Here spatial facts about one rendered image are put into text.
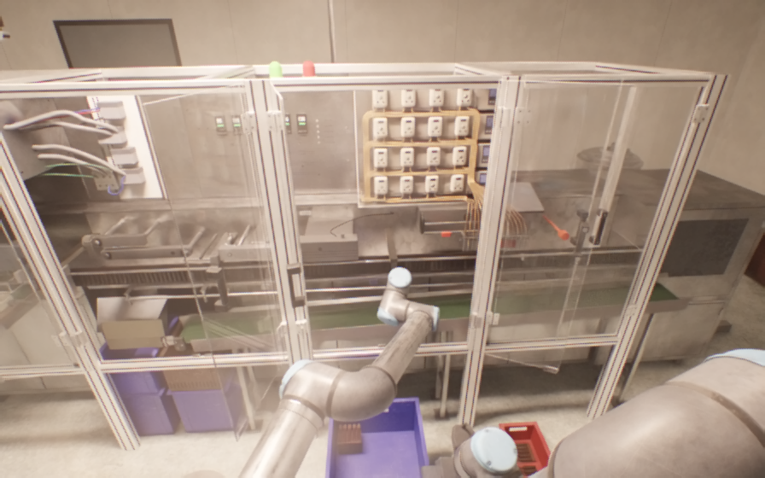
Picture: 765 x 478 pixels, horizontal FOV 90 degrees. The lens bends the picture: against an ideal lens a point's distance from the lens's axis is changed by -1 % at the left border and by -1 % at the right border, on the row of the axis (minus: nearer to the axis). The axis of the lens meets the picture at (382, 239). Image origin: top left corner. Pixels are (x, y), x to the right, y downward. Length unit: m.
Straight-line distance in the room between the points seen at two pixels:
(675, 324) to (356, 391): 2.25
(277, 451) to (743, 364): 0.81
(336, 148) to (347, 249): 0.53
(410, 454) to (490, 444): 1.08
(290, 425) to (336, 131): 1.39
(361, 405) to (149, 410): 1.65
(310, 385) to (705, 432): 0.79
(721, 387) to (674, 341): 2.52
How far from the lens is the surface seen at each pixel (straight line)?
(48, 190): 2.56
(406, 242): 2.12
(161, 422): 2.54
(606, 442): 0.44
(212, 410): 2.39
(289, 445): 0.98
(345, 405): 1.00
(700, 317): 2.97
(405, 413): 1.98
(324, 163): 2.02
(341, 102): 1.95
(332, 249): 1.77
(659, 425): 0.43
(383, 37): 4.68
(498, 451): 0.96
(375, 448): 2.02
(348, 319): 1.94
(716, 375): 0.50
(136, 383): 2.37
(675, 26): 5.90
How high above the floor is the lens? 1.90
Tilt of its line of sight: 27 degrees down
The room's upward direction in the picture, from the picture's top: straight up
